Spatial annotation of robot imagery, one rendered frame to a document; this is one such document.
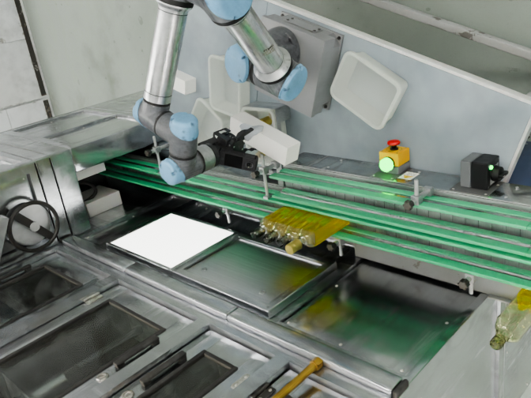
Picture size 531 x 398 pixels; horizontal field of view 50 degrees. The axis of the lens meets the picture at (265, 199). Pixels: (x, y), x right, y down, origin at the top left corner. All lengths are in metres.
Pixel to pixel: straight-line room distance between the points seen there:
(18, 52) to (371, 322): 4.31
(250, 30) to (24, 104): 4.08
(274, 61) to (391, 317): 0.80
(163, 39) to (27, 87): 3.96
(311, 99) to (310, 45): 0.18
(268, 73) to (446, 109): 0.54
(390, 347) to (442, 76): 0.78
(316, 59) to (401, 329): 0.86
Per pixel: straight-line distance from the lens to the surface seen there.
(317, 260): 1.92
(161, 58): 1.53
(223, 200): 2.29
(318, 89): 1.89
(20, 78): 5.40
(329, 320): 1.70
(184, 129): 1.48
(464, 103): 1.73
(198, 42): 2.40
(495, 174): 1.69
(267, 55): 1.58
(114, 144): 2.60
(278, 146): 1.69
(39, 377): 1.80
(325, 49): 1.84
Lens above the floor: 2.27
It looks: 40 degrees down
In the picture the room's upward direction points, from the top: 118 degrees counter-clockwise
